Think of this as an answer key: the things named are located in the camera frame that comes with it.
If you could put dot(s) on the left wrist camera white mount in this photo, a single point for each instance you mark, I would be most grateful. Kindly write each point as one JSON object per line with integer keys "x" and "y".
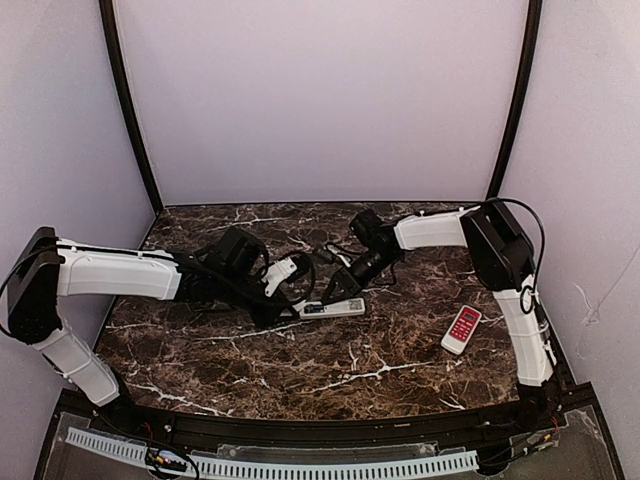
{"x": 288, "y": 270}

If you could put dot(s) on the red white remote control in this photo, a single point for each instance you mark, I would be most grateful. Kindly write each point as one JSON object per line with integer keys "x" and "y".
{"x": 461, "y": 330}

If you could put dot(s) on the black frame post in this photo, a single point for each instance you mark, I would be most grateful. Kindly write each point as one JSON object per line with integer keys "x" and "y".
{"x": 125, "y": 99}
{"x": 521, "y": 83}

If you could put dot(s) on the left black frame post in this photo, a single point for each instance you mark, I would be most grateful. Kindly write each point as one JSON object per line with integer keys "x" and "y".
{"x": 125, "y": 99}

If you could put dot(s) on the black front rail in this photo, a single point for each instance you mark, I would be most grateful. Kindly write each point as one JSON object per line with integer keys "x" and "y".
{"x": 467, "y": 427}

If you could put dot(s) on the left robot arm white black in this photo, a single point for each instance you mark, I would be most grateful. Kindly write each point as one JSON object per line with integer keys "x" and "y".
{"x": 237, "y": 270}

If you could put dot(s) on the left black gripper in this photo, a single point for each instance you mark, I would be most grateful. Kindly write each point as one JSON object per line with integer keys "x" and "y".
{"x": 270, "y": 310}

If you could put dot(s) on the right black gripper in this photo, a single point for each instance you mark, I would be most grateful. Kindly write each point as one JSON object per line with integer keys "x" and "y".
{"x": 347, "y": 279}

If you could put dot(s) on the white air conditioner remote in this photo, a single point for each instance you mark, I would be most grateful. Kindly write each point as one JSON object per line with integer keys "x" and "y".
{"x": 309, "y": 310}

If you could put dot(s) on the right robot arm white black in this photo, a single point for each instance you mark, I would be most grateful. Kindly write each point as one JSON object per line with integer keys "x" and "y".
{"x": 505, "y": 262}

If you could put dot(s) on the right black frame post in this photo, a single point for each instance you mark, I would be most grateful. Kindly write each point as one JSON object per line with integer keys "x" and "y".
{"x": 521, "y": 83}

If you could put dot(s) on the white slotted cable duct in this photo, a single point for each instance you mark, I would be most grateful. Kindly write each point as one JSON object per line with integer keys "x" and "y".
{"x": 417, "y": 461}

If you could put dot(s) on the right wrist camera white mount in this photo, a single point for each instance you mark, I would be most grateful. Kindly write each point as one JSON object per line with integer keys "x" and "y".
{"x": 329, "y": 254}

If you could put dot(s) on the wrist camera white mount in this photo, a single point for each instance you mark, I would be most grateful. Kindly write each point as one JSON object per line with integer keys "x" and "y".
{"x": 329, "y": 254}
{"x": 288, "y": 270}

